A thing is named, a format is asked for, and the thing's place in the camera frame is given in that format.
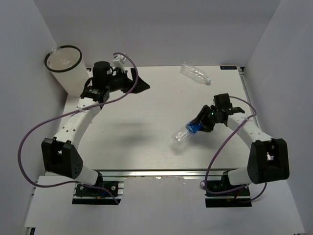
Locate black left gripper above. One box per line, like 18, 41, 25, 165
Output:
106, 69, 150, 94

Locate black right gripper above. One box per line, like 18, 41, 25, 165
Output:
190, 105, 220, 133

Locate blue label Pocari Sweat bottle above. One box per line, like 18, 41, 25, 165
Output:
172, 122, 202, 144

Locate clear bottle with blue-white cap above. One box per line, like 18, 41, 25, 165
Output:
47, 47, 77, 70

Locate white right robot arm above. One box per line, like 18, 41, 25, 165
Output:
186, 93, 290, 195

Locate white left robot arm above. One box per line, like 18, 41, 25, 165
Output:
41, 61, 150, 195

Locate white bin with black rim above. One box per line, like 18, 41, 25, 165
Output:
44, 45, 89, 97

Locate clear bottle at table back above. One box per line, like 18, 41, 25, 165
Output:
179, 62, 211, 85

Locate blue sticker on table corner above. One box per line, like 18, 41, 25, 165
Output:
220, 66, 237, 70

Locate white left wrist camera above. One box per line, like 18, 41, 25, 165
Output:
112, 54, 126, 69

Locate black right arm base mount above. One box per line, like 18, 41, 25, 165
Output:
200, 173, 252, 208

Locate aluminium table front rail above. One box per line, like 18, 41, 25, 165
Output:
44, 168, 260, 179

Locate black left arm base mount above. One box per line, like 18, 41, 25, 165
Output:
72, 178, 124, 206

